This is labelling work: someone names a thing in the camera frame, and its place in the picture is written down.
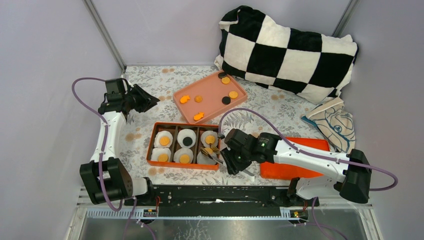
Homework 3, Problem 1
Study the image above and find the yellow round biscuit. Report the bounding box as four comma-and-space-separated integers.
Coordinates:
179, 154, 192, 164
157, 153, 169, 163
221, 77, 231, 85
228, 91, 239, 99
204, 135, 216, 145
159, 136, 171, 148
203, 147, 215, 156

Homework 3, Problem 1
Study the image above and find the orange box lid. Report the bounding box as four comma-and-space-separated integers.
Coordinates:
259, 137, 330, 180

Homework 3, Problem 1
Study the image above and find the black sandwich cookie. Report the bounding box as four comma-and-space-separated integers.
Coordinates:
218, 72, 227, 79
221, 96, 232, 105
182, 136, 194, 148

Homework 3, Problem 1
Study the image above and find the orange cookie box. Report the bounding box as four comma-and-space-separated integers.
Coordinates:
146, 122, 220, 171

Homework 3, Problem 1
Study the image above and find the pink cookie tray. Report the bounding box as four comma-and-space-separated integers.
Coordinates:
173, 70, 248, 124

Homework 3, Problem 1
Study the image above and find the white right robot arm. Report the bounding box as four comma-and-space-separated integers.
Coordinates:
220, 128, 372, 207

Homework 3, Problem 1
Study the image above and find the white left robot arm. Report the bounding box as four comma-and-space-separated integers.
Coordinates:
71, 78, 159, 211

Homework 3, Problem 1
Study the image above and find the white paper cup liner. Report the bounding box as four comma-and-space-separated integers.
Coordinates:
150, 147, 171, 162
196, 151, 217, 165
177, 129, 196, 148
154, 130, 173, 148
200, 130, 219, 148
173, 148, 194, 164

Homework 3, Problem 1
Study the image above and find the orange fish cookie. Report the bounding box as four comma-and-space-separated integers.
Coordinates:
193, 112, 205, 122
179, 95, 191, 104

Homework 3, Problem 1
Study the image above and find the swirl butter cookie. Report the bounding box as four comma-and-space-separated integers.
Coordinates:
194, 95, 203, 103

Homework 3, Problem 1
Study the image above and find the black sandwich cookie tilted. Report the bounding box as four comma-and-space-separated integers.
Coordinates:
218, 72, 227, 79

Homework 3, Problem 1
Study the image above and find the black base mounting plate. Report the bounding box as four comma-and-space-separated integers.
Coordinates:
137, 184, 319, 217

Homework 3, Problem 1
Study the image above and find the beige blue printed cloth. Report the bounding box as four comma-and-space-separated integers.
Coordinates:
301, 97, 356, 154

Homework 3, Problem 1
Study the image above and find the black white checkered pillow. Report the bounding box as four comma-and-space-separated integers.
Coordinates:
214, 5, 359, 104

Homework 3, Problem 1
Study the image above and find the aluminium frame rail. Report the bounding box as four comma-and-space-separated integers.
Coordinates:
77, 185, 380, 240

